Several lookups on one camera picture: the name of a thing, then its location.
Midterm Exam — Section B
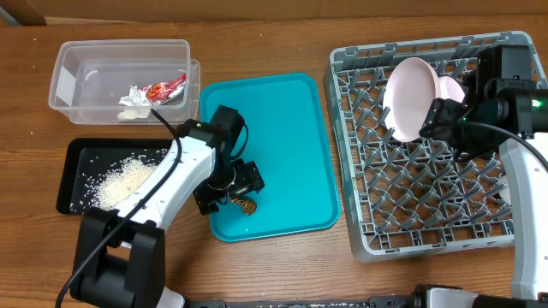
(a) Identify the pink bowl with rice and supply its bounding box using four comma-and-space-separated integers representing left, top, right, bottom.
438, 76, 465, 103

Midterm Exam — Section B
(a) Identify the brown food scrap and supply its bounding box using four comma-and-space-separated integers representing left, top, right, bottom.
230, 198, 257, 216

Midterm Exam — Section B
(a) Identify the pink round plate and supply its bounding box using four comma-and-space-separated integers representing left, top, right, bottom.
383, 57, 440, 142

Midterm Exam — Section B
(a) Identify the red snack wrapper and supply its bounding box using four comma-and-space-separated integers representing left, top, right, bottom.
142, 73, 187, 104

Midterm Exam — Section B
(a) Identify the white tissue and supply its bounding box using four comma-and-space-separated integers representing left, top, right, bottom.
117, 86, 152, 121

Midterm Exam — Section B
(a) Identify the white cup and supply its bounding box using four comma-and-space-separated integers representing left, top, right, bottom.
498, 175, 511, 204

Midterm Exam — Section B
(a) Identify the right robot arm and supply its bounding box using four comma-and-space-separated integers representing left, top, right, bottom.
420, 88, 547, 307

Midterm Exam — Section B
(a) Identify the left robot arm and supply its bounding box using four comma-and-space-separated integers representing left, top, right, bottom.
56, 115, 265, 307

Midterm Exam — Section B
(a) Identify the black waste tray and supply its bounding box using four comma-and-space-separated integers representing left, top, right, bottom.
56, 138, 171, 215

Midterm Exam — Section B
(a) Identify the teal serving tray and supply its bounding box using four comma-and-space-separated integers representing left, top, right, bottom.
200, 73, 341, 242

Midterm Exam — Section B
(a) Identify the grey dish rack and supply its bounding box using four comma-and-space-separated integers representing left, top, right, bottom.
324, 31, 533, 263

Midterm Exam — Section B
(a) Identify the spilled white rice pile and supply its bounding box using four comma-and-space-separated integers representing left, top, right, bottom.
68, 147, 168, 214

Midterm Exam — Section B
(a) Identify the clear plastic bin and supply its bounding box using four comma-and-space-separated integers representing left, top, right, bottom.
48, 39, 200, 125

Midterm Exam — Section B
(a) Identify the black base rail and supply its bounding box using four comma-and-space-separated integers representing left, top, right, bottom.
170, 283, 548, 308

